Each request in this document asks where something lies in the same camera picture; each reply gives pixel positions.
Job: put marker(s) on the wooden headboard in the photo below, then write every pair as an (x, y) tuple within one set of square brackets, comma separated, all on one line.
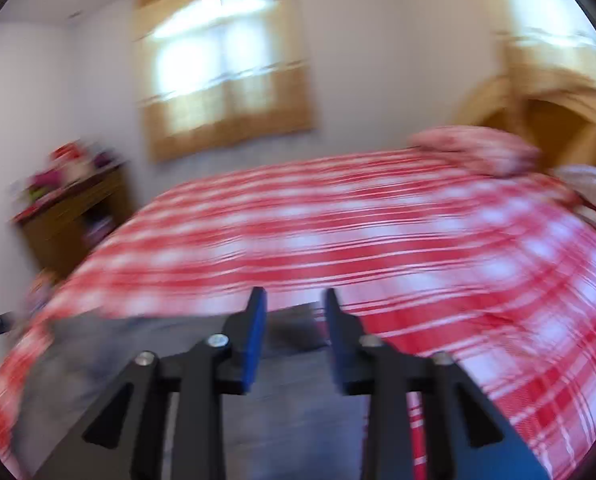
[(557, 120)]

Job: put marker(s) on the grey puffer jacket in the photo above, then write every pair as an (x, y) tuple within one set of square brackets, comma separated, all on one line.
[(278, 425)]

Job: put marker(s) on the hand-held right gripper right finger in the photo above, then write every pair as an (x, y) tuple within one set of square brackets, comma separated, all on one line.
[(339, 350)]

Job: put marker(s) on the magenta folded clothes pile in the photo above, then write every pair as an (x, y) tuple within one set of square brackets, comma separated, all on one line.
[(45, 182)]

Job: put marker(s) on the bed with red plaid sheet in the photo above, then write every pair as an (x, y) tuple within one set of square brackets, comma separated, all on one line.
[(377, 230)]

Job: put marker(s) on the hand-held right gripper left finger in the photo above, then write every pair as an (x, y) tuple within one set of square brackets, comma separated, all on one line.
[(253, 345)]

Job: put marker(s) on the yellow patterned window curtain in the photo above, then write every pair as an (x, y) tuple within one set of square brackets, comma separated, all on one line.
[(218, 70), (552, 45)]

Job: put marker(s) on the striped pillow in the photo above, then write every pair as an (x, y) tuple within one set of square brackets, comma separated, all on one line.
[(590, 195)]

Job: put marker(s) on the brown wooden desk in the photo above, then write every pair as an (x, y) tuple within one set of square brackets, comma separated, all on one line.
[(73, 220)]

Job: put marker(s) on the purple folded cloth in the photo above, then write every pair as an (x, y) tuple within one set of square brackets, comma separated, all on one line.
[(103, 159)]

